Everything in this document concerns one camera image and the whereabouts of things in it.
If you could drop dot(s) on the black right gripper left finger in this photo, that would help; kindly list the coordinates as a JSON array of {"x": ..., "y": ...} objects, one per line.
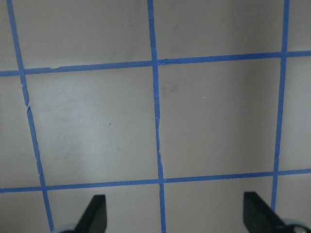
[{"x": 94, "y": 218}]

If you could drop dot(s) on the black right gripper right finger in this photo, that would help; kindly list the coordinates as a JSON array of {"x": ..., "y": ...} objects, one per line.
[{"x": 258, "y": 217}]

